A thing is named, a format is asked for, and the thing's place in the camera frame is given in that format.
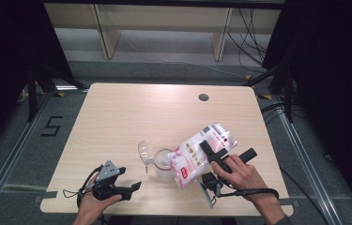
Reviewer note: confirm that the black metal stand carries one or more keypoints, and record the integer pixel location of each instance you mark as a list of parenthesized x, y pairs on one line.
[(288, 103), (32, 100)]

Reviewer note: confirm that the red and white refill pouch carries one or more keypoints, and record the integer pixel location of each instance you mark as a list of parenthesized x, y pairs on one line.
[(186, 159)]

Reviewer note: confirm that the clear plastic cup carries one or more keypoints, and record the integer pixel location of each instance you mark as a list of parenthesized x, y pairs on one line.
[(161, 170)]

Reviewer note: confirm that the black curtain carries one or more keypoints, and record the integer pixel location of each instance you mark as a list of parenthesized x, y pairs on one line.
[(1, 62), (336, 78)]

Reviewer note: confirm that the beige wooden shelf unit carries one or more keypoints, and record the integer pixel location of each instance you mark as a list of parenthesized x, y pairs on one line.
[(164, 18)]

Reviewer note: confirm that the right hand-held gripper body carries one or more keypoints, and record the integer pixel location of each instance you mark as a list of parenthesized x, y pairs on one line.
[(209, 184)]

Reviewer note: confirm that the metal floor rail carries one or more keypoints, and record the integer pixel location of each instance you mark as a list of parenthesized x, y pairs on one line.
[(13, 156), (300, 156)]

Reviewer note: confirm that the person's right hand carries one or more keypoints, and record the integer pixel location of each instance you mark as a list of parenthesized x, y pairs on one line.
[(245, 179)]

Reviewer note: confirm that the grey tape strip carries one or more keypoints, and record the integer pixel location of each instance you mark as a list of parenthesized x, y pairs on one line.
[(287, 201), (50, 194)]

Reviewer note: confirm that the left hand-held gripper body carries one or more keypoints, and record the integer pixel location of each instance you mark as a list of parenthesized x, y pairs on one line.
[(107, 172)]

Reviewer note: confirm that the person's left hand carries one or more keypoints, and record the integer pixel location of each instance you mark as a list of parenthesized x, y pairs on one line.
[(90, 206)]

